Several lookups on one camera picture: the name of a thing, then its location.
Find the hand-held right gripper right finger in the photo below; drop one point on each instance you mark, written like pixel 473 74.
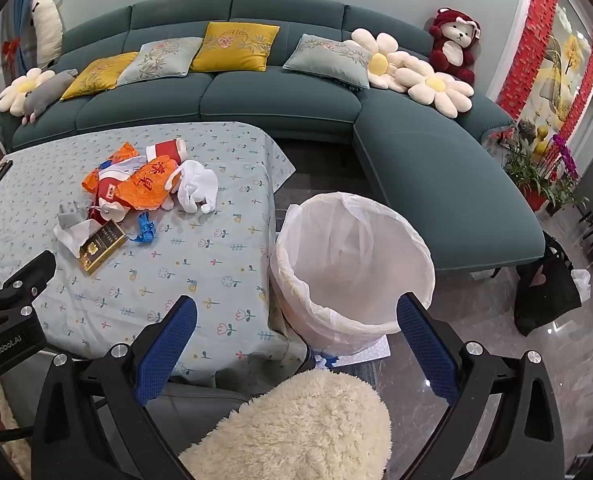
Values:
pixel 426 355

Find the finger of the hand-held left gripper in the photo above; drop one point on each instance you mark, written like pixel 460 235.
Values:
pixel 31 270

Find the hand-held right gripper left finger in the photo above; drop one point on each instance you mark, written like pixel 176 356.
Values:
pixel 166 355

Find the white and grey tissue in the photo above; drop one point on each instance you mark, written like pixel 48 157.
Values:
pixel 71 232

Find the gold cigarette box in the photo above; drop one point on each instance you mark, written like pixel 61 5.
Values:
pixel 101 250

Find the orange and white packet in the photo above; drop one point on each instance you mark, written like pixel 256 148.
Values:
pixel 92 182

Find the trash bin with white liner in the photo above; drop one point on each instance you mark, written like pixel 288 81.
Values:
pixel 351 270

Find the orange plastic bag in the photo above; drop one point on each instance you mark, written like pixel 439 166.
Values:
pixel 144 185

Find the white glove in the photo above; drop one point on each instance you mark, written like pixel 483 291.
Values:
pixel 196 185

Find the white patterned paper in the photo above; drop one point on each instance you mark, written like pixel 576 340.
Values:
pixel 361 355

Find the black tote bag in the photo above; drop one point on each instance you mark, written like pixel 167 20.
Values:
pixel 546 295

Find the white flower cushion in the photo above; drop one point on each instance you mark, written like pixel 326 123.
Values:
pixel 434 85
pixel 14 92
pixel 376 62

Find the grey plush toy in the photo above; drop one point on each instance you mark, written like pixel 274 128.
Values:
pixel 46 92

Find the white plastic bag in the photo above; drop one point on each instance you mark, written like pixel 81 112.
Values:
pixel 581 282

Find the teal sectional sofa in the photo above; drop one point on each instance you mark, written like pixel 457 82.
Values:
pixel 426 170

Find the red bow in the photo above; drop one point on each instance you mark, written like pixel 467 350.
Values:
pixel 10 50

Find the yellow embroidered pillow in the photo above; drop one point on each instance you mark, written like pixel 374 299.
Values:
pixel 101 72
pixel 234 45

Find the green potted plant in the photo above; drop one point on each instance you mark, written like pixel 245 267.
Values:
pixel 526 170

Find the long white plush toy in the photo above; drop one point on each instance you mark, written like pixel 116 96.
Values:
pixel 46 30

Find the purple orchid plant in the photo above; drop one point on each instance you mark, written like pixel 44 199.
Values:
pixel 566 157

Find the yellow gourd ornament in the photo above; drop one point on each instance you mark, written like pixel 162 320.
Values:
pixel 541 141

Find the pale grey embroidered pillow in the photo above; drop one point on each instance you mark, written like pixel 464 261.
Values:
pixel 161 57

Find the blue curtain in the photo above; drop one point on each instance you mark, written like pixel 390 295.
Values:
pixel 25 0

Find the red and white plush bear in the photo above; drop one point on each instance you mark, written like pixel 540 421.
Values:
pixel 451 50

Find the pale blue embroidered pillow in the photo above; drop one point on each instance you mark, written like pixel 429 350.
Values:
pixel 326 57

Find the golden mural with red border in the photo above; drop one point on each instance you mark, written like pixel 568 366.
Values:
pixel 561 50

